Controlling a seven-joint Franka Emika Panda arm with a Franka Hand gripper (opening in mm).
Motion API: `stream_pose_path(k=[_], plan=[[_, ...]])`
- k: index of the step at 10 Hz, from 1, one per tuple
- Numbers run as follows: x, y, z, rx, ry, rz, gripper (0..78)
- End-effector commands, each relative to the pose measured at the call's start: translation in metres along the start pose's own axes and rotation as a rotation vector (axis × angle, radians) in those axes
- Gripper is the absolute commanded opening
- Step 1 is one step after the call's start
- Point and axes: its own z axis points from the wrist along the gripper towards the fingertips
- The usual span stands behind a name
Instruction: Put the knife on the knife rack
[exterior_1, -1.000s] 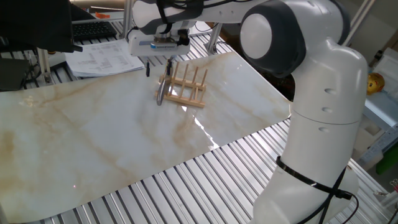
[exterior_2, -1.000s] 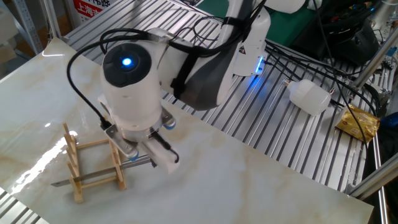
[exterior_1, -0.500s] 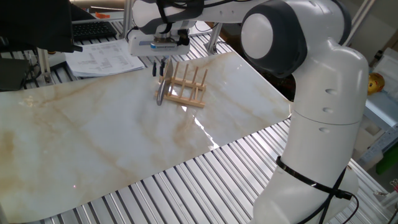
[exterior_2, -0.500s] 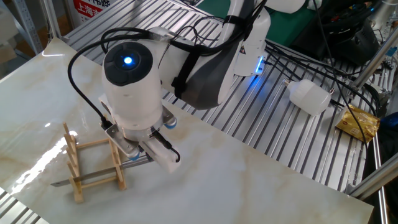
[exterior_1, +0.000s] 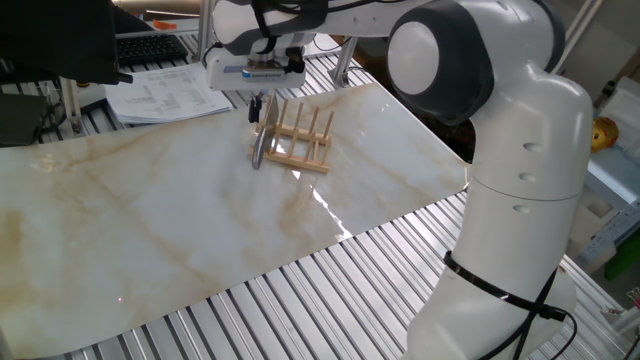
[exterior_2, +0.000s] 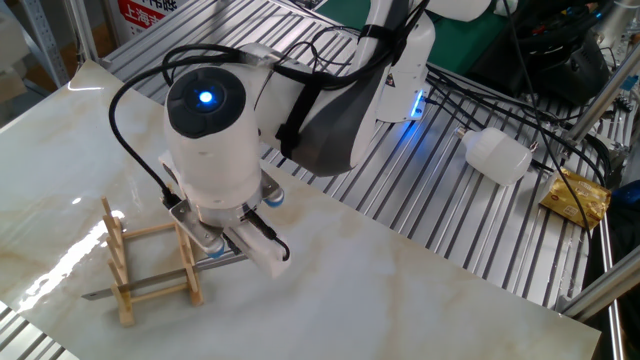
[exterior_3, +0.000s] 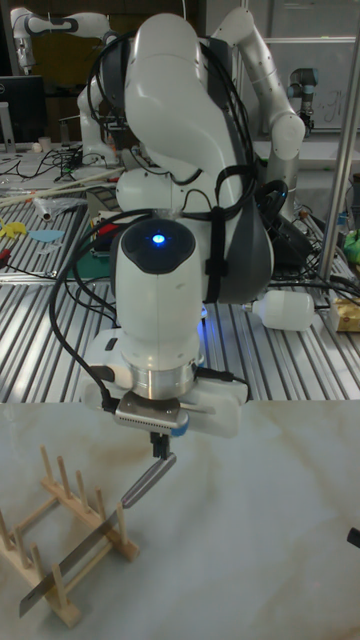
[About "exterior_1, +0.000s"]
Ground black monitor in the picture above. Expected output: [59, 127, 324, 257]
[0, 0, 135, 86]

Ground green plastic object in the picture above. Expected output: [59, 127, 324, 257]
[603, 233, 640, 281]

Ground black velcro strap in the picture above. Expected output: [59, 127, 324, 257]
[249, 0, 275, 55]

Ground black keyboard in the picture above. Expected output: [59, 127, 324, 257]
[115, 33, 190, 67]

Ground grey side table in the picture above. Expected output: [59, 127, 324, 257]
[582, 148, 640, 266]

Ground aluminium post with foot bracket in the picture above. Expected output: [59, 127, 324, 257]
[329, 35, 359, 89]

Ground white foam box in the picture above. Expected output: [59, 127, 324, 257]
[602, 77, 640, 149]

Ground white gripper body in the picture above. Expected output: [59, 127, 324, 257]
[205, 44, 307, 92]

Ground stack of printed papers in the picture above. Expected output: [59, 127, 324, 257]
[103, 61, 235, 126]

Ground black cable tie band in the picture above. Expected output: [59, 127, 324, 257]
[443, 250, 569, 322]

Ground wooden slotted rack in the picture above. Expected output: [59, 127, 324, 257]
[248, 97, 335, 175]

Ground yellow piggy bank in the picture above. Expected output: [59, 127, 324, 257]
[591, 116, 620, 154]

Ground steel cleaver knife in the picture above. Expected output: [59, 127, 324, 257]
[250, 92, 281, 171]

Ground brown cardboard box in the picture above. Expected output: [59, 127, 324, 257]
[332, 34, 401, 76]

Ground slanted aluminium frame beam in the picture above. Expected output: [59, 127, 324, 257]
[552, 0, 597, 76]

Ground black flat box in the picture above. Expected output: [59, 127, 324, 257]
[0, 92, 49, 147]

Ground short aluminium profile post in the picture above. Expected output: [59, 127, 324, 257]
[59, 77, 84, 134]

